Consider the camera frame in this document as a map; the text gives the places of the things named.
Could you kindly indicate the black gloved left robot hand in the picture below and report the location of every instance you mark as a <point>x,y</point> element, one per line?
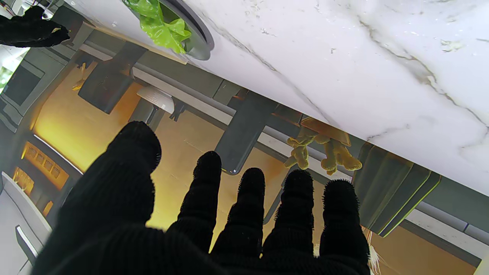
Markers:
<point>114,229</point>

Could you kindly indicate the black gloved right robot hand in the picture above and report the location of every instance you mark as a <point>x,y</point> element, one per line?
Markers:
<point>30,32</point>

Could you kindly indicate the green lettuce leaf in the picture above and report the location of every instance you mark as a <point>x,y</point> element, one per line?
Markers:
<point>160,26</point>

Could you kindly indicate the dark leaning board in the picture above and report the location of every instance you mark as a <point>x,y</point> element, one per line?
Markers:
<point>107,84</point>

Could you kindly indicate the grey round plate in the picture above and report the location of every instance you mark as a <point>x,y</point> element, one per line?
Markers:
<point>198,42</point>

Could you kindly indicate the yellow plush toy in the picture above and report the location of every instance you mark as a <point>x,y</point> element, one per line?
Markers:
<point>336,152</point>

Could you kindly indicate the dark green ribbed vase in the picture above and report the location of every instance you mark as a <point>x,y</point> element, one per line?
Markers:
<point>393,191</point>

